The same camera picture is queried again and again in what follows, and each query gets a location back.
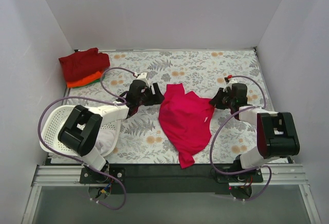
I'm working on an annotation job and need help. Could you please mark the pink t shirt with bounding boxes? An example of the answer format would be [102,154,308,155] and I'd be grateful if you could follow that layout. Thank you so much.
[158,84,214,169]

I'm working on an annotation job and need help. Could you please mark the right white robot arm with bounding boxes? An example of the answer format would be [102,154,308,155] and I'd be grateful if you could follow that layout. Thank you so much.
[209,83,300,182]

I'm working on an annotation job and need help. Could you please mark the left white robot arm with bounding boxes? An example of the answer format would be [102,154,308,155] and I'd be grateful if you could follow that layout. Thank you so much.
[58,80,165,183]

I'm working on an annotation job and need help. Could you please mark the green folded shirt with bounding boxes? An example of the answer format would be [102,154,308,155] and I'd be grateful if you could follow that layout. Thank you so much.
[90,71,104,84]

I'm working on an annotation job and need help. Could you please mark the orange folded shirt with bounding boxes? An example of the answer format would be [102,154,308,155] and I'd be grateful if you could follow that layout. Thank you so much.
[66,74,92,88]

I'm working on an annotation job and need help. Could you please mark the white garment in basket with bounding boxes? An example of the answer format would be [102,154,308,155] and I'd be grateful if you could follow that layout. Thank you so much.
[95,129,116,157]

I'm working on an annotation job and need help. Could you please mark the dark red folded shirt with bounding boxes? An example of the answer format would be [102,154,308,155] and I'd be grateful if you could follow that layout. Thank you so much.
[59,48,110,82]

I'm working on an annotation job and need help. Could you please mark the white plastic laundry basket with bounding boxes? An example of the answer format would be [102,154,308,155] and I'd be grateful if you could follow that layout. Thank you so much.
[41,105,121,157]

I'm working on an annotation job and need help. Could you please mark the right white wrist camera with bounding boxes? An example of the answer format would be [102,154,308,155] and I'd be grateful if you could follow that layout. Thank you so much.
[224,75,237,88]

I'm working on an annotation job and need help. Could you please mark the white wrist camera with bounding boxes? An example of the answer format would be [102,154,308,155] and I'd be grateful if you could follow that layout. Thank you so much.
[134,72,150,85]
[224,75,237,88]

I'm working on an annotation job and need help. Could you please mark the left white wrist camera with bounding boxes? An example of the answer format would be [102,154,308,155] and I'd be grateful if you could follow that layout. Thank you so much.
[134,72,150,85]

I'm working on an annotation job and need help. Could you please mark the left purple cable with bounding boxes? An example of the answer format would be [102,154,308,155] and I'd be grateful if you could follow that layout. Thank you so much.
[38,67,137,211]

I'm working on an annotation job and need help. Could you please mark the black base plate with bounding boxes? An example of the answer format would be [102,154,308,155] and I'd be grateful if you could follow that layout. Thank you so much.
[79,164,264,196]

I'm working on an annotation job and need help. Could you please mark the aluminium frame rail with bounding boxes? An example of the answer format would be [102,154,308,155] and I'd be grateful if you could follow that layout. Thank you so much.
[22,163,321,223]

